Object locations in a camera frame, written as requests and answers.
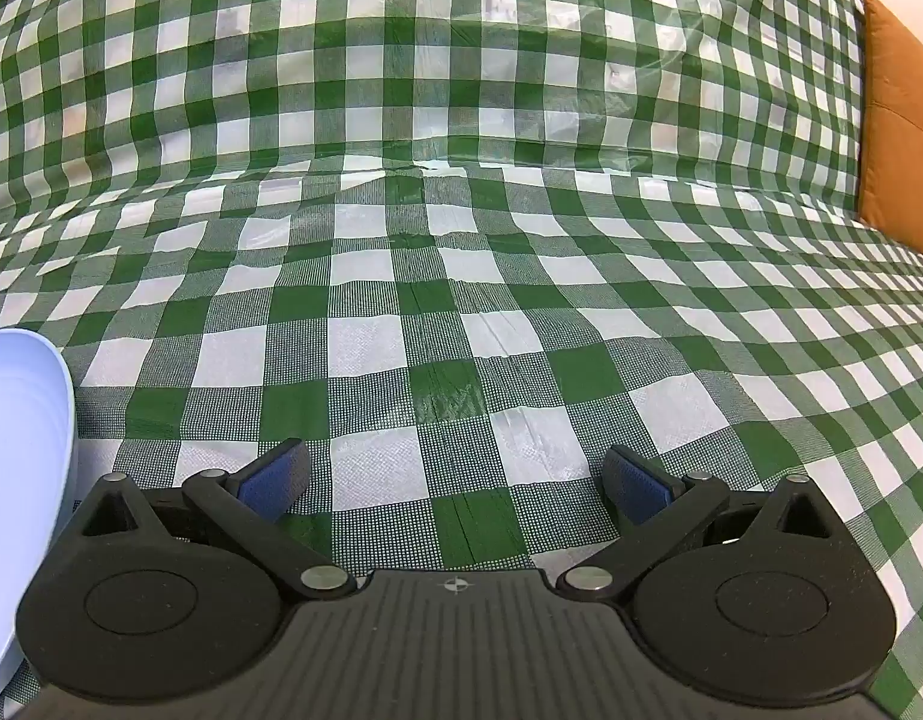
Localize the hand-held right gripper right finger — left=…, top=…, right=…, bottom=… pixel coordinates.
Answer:
left=555, top=444, right=844, bottom=602

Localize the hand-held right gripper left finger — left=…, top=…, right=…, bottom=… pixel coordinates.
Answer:
left=75, top=436, right=357, bottom=602

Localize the light blue plate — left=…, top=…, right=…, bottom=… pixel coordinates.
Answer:
left=0, top=328, right=77, bottom=702

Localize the green checkered tablecloth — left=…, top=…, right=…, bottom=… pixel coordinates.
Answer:
left=0, top=0, right=923, bottom=720

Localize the orange cushion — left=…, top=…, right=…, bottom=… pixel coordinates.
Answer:
left=857, top=0, right=923, bottom=265

